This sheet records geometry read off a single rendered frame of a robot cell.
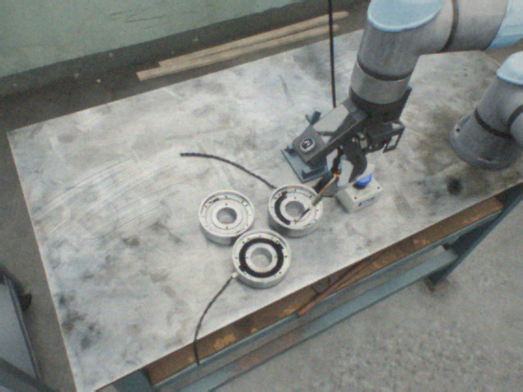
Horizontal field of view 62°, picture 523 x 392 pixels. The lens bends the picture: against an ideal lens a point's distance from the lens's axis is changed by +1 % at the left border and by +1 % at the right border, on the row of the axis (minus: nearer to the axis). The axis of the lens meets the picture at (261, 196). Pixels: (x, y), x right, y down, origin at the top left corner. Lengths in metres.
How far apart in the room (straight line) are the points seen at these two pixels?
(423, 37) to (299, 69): 0.65
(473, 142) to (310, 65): 0.44
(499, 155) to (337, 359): 0.89
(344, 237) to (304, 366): 0.80
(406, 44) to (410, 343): 1.30
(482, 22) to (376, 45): 0.12
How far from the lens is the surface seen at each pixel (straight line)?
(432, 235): 1.24
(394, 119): 0.69
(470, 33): 0.59
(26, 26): 2.31
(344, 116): 0.65
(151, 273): 0.82
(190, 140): 0.99
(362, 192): 0.88
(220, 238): 0.80
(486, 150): 1.05
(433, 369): 1.71
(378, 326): 1.69
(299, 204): 0.86
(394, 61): 0.57
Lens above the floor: 1.53
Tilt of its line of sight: 55 degrees down
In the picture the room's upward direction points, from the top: 5 degrees clockwise
